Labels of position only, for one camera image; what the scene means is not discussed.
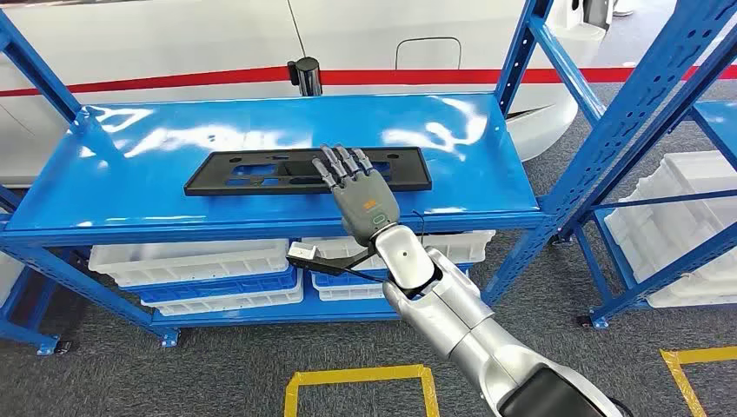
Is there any white plastic crate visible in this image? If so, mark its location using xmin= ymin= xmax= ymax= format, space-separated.
xmin=603 ymin=150 xmax=737 ymax=289
xmin=88 ymin=238 xmax=290 ymax=288
xmin=0 ymin=253 xmax=24 ymax=306
xmin=300 ymin=229 xmax=496 ymax=272
xmin=313 ymin=281 xmax=386 ymax=302
xmin=644 ymin=275 xmax=737 ymax=309
xmin=152 ymin=284 xmax=304 ymax=318

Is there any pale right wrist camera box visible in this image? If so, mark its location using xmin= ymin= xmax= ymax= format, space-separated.
xmin=286 ymin=242 xmax=319 ymax=265

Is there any black barrier post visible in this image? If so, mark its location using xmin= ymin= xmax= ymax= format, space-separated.
xmin=286 ymin=56 xmax=323 ymax=97

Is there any yellow floor tape square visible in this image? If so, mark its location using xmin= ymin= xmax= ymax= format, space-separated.
xmin=660 ymin=346 xmax=737 ymax=417
xmin=283 ymin=364 xmax=442 ymax=417

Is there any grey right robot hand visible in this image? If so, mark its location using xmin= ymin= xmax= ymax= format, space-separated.
xmin=311 ymin=144 xmax=402 ymax=248

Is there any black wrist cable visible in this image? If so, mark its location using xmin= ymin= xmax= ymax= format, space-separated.
xmin=410 ymin=209 xmax=428 ymax=244

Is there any black plastic panel part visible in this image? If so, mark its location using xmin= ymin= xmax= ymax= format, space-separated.
xmin=183 ymin=146 xmax=433 ymax=198

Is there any red barrier belt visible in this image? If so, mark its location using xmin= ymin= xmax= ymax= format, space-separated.
xmin=319 ymin=66 xmax=737 ymax=86
xmin=0 ymin=64 xmax=292 ymax=99

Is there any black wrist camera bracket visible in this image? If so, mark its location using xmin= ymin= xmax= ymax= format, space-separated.
xmin=286 ymin=252 xmax=382 ymax=284

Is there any blue plastic crate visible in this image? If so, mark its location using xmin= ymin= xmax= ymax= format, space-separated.
xmin=123 ymin=267 xmax=299 ymax=305
xmin=310 ymin=263 xmax=470 ymax=289

